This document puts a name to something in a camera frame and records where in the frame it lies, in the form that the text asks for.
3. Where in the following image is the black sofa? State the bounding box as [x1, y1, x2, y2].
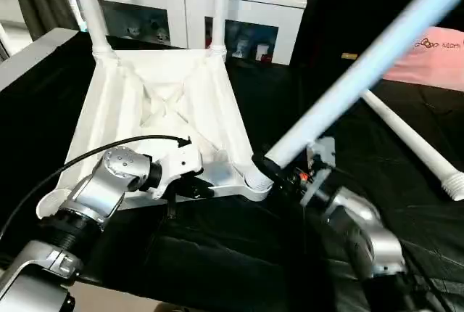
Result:
[290, 0, 464, 84]

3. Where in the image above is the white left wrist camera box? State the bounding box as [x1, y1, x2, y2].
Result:
[149, 141, 205, 198]

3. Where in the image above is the white plastic table leg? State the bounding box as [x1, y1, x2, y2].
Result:
[209, 0, 230, 57]
[69, 0, 117, 59]
[245, 0, 464, 194]
[360, 89, 464, 202]

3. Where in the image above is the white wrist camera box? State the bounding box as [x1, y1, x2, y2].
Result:
[149, 141, 205, 198]
[304, 136, 337, 182]

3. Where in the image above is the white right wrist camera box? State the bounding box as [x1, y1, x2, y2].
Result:
[304, 136, 337, 182]

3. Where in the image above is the black work mat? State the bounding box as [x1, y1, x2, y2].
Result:
[0, 29, 464, 312]

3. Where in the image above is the pink printed pillow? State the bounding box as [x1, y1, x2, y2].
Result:
[383, 25, 464, 92]

